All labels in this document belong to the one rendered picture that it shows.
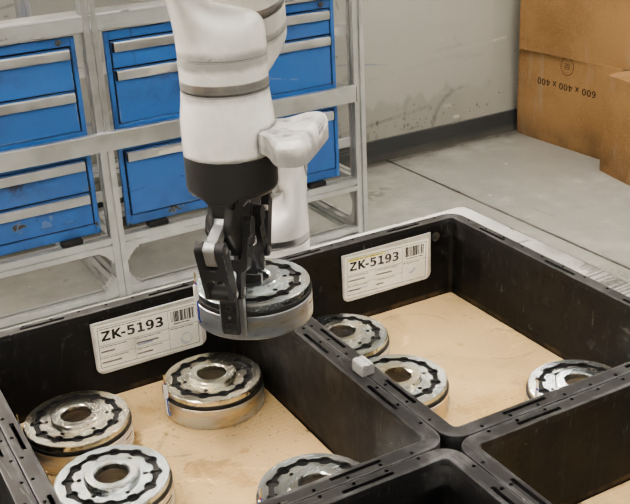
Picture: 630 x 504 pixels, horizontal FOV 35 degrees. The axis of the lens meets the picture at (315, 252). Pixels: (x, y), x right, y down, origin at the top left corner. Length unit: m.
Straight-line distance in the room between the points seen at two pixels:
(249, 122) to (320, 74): 2.35
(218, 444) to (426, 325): 0.32
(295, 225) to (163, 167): 1.69
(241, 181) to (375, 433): 0.25
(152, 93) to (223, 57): 2.13
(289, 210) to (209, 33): 0.55
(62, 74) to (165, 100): 0.31
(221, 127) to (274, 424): 0.36
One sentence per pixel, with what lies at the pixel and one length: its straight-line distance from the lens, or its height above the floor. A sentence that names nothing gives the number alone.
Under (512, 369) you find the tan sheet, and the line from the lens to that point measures 1.11.
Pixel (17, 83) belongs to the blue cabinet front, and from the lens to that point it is 2.76.
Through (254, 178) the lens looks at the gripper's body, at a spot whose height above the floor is 1.13.
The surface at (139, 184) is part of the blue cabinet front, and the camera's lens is 2.94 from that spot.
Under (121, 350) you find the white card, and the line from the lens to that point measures 1.08.
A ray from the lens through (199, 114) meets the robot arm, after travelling 0.78.
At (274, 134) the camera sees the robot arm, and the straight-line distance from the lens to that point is 0.78.
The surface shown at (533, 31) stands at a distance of 4.56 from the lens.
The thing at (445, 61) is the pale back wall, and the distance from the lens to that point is 4.48.
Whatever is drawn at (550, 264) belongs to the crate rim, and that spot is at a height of 0.93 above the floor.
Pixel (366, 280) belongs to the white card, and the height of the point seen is 0.88.
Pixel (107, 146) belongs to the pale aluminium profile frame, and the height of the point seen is 0.58.
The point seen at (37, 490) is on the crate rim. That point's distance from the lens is 0.81.
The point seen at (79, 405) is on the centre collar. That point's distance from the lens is 1.02.
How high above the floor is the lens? 1.39
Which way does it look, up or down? 23 degrees down
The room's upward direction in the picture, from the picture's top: 3 degrees counter-clockwise
